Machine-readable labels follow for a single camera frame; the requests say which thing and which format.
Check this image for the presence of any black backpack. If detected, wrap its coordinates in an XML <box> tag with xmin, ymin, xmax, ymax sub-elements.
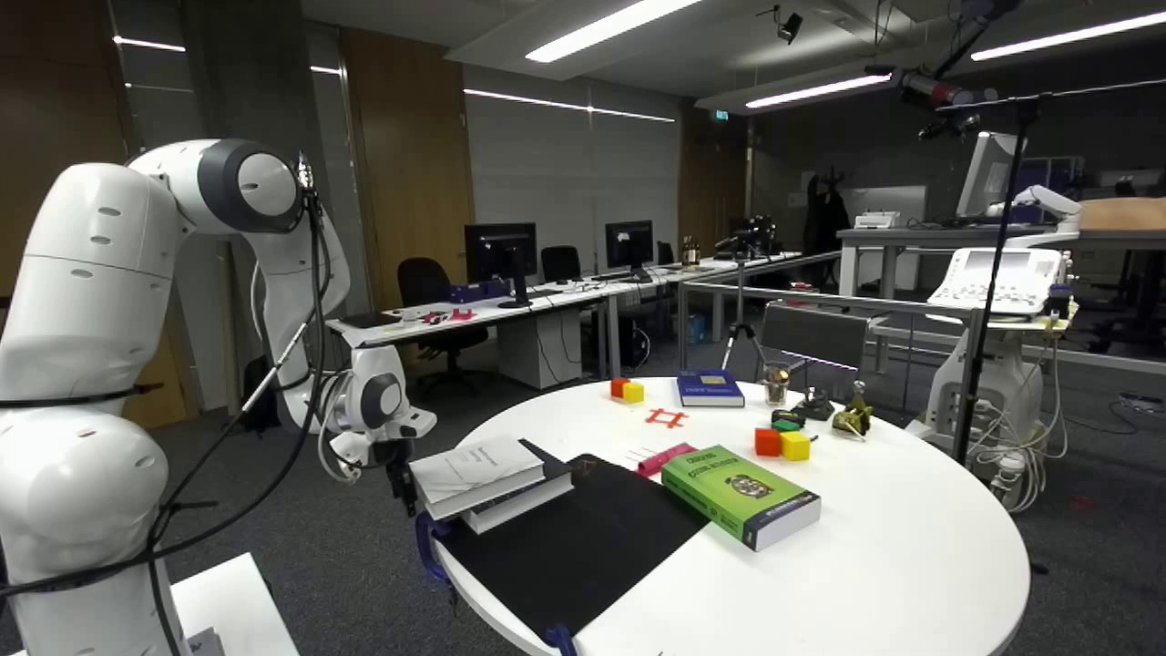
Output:
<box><xmin>239</xmin><ymin>353</ymin><xmax>286</xmax><ymax>438</ymax></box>

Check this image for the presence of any white medical cart machine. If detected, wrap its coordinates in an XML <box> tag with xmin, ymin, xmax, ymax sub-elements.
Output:
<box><xmin>909</xmin><ymin>122</ymin><xmax>1085</xmax><ymax>517</ymax></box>

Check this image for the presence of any small dark object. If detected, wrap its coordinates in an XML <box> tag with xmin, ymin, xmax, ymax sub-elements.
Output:
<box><xmin>795</xmin><ymin>387</ymin><xmax>837</xmax><ymax>427</ymax></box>

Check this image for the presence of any grey panel board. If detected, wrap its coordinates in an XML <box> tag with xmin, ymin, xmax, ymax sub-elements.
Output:
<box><xmin>755</xmin><ymin>303</ymin><xmax>876</xmax><ymax>393</ymax></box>

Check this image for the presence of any pink flat block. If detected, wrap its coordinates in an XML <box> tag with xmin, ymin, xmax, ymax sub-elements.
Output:
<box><xmin>635</xmin><ymin>440</ymin><xmax>701</xmax><ymax>481</ymax></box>

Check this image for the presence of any black office chair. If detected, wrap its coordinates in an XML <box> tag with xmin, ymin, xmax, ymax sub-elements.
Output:
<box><xmin>396</xmin><ymin>253</ymin><xmax>492</xmax><ymax>381</ymax></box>
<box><xmin>539</xmin><ymin>242</ymin><xmax>584</xmax><ymax>286</ymax></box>

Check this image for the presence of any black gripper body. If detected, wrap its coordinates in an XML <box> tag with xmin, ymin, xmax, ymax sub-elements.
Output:
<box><xmin>378</xmin><ymin>438</ymin><xmax>422</xmax><ymax>487</ymax></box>

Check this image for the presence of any blue book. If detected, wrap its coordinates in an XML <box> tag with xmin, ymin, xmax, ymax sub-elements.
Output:
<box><xmin>673</xmin><ymin>366</ymin><xmax>750</xmax><ymax>411</ymax></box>

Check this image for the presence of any small black camera tripod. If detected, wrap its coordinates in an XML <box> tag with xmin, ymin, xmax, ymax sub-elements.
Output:
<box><xmin>718</xmin><ymin>251</ymin><xmax>774</xmax><ymax>377</ymax></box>

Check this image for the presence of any ceiling light strip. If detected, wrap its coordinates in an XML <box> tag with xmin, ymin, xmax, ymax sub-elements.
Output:
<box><xmin>966</xmin><ymin>8</ymin><xmax>1166</xmax><ymax>66</ymax></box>
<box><xmin>520</xmin><ymin>0</ymin><xmax>704</xmax><ymax>70</ymax></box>
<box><xmin>743</xmin><ymin>70</ymin><xmax>896</xmax><ymax>112</ymax></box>

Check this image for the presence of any yellow and black toy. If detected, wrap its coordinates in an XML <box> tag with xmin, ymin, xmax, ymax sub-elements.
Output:
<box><xmin>828</xmin><ymin>377</ymin><xmax>879</xmax><ymax>440</ymax></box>

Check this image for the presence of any black computer monitor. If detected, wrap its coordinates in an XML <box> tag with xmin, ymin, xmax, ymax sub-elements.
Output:
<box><xmin>602</xmin><ymin>218</ymin><xmax>658</xmax><ymax>276</ymax></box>
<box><xmin>464</xmin><ymin>218</ymin><xmax>539</xmax><ymax>309</ymax></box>

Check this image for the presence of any dark book with white pages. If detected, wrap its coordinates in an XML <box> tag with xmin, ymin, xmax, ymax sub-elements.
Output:
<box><xmin>461</xmin><ymin>465</ymin><xmax>577</xmax><ymax>540</ymax></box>

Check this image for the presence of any tall black camera stand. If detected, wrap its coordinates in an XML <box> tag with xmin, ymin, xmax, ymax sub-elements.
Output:
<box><xmin>896</xmin><ymin>66</ymin><xmax>1051</xmax><ymax>465</ymax></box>

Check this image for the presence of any dark coat on stand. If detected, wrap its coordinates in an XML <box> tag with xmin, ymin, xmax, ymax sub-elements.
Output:
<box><xmin>797</xmin><ymin>170</ymin><xmax>856</xmax><ymax>291</ymax></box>

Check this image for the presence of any grey metal railing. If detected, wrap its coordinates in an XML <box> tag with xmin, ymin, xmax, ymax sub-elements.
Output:
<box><xmin>683</xmin><ymin>222</ymin><xmax>1085</xmax><ymax>403</ymax></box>

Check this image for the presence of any cardboard box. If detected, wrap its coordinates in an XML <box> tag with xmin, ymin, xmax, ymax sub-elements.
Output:
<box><xmin>1077</xmin><ymin>193</ymin><xmax>1166</xmax><ymax>238</ymax></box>

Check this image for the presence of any white robot base platform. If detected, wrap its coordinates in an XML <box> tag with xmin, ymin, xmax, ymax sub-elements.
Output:
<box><xmin>169</xmin><ymin>549</ymin><xmax>304</xmax><ymax>656</ymax></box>

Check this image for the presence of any green book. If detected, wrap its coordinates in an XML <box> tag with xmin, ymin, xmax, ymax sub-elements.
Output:
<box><xmin>660</xmin><ymin>440</ymin><xmax>823</xmax><ymax>552</ymax></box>

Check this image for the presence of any long white office desk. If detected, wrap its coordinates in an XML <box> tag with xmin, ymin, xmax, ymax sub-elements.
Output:
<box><xmin>338</xmin><ymin>247</ymin><xmax>843</xmax><ymax>455</ymax></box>

